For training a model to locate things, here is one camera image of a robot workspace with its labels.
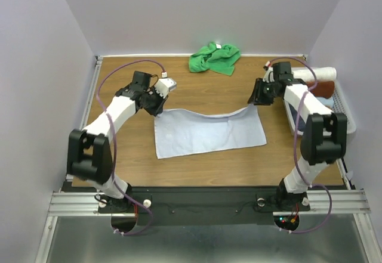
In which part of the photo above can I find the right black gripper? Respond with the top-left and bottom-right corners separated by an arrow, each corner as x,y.
246,76 -> 279,104

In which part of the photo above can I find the light blue towel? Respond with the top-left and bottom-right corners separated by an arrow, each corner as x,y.
154,106 -> 267,159
316,97 -> 334,109

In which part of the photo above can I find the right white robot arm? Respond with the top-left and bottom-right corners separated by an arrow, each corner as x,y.
248,58 -> 347,209

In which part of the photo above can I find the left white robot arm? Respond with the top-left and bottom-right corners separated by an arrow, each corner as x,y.
67,71 -> 176,212

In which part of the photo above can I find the green towel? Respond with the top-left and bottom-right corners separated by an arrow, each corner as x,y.
189,42 -> 241,76

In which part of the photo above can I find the rolled dark blue towel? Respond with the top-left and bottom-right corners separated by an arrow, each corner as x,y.
289,104 -> 306,136

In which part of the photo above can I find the rolled brown towel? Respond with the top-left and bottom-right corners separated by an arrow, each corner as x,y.
310,81 -> 335,99

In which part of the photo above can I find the rolled white towel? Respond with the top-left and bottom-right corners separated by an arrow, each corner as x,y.
292,67 -> 337,82

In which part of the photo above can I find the rolled light blue towel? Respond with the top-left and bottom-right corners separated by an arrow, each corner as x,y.
316,97 -> 334,109

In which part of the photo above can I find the white plastic basket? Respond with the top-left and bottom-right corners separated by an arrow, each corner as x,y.
282,67 -> 358,137

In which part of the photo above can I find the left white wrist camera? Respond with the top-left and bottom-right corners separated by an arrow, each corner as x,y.
154,78 -> 177,98

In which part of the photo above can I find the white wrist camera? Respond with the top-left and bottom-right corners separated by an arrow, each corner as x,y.
263,61 -> 275,83
154,78 -> 177,98

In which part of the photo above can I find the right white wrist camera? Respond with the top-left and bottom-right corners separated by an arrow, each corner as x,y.
263,61 -> 275,83

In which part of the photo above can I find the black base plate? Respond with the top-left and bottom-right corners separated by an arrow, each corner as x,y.
95,186 -> 310,227

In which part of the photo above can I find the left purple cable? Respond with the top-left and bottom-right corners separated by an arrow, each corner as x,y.
95,59 -> 168,236

